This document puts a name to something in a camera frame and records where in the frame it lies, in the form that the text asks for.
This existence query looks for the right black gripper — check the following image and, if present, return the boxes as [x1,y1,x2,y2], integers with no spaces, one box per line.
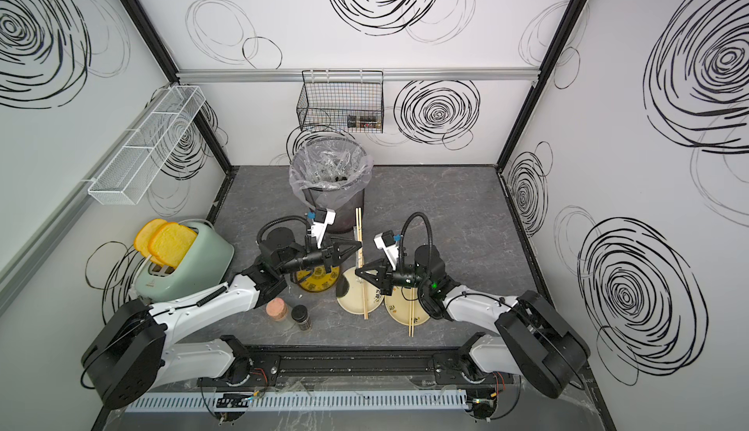
[358,257,433,298]

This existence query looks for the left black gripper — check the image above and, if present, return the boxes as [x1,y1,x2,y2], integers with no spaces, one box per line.
[278,237,362,279]

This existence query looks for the bamboo chopsticks pair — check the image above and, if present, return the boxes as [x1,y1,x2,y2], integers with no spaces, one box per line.
[408,300,417,337]

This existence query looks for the chopsticks green tip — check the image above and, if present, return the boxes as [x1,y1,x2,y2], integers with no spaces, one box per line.
[361,282,369,320]

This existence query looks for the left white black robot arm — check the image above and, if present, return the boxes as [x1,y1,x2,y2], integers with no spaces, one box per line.
[80,210,362,410]

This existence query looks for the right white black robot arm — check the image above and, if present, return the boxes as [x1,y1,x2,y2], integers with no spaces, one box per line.
[355,212,591,399]

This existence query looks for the cream plate red black marks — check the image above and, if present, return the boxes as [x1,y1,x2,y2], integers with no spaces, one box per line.
[384,288,430,326]

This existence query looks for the yellow patterned plate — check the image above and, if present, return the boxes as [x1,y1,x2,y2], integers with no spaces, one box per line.
[292,265,341,293]

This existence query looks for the cream plate with flower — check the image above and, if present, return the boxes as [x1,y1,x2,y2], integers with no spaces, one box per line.
[335,267,383,316]

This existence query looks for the black mesh trash bin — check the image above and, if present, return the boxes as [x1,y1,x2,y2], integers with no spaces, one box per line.
[302,189,366,234]

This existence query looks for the black lid spice bottle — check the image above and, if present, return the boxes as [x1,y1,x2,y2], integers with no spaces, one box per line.
[292,304,311,332]

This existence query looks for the pink lid jar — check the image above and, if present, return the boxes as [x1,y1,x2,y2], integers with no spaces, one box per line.
[265,298,295,332]

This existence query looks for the clear plastic bin liner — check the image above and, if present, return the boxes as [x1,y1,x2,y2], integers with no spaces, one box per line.
[289,137,375,210]

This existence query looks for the mint green toaster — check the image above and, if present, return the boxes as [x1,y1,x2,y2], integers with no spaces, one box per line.
[133,220,235,302]

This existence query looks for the right yellow toast slice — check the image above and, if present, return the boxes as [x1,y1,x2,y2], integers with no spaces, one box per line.
[147,222,198,268]

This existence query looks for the yellow toast slice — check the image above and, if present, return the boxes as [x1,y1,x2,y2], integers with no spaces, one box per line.
[134,218,167,259]
[147,222,198,268]

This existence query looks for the left yellow toast slice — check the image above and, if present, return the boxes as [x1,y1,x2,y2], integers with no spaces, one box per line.
[134,218,167,259]

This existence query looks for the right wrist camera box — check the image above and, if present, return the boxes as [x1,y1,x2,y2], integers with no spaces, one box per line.
[374,230,401,270]

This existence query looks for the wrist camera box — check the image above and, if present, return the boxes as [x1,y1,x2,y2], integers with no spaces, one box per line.
[374,230,401,270]
[304,209,335,249]

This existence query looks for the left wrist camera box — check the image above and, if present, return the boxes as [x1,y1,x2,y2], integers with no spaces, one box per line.
[304,209,335,249]

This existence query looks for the items in wire basket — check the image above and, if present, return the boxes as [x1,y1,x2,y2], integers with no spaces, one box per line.
[346,115,382,130]

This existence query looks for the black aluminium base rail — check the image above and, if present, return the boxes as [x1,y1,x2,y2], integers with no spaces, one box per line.
[197,346,514,389]

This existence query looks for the black wire wall basket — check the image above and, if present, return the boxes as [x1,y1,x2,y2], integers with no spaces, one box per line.
[296,69,385,134]

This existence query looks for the white slotted cable duct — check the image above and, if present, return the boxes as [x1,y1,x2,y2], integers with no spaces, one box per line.
[126,390,469,413]

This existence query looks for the white wire wall shelf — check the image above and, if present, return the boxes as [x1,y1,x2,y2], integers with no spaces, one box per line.
[88,85,206,206]

